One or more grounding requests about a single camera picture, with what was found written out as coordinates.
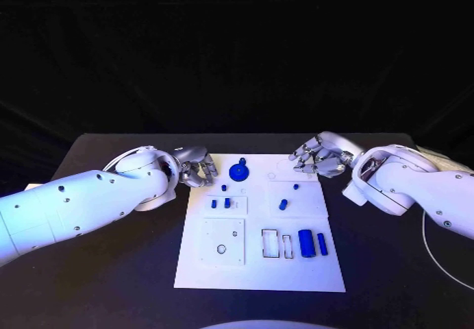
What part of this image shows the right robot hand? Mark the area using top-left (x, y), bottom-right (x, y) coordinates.
top-left (287, 130), bottom-right (365, 179)

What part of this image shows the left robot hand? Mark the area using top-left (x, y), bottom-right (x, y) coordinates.
top-left (170, 146), bottom-right (219, 188)

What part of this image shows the white task board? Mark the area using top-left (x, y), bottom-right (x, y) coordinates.
top-left (173, 153), bottom-right (348, 293)

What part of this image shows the blue gear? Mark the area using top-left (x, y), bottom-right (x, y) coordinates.
top-left (228, 157), bottom-right (251, 182)

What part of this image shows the large blue cylinder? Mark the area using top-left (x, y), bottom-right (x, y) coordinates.
top-left (297, 229), bottom-right (317, 258)

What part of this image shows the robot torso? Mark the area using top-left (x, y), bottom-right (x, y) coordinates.
top-left (199, 319), bottom-right (339, 329)

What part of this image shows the white cable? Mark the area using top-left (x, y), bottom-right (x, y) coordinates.
top-left (423, 210), bottom-right (474, 289)
top-left (103, 145), bottom-right (157, 173)

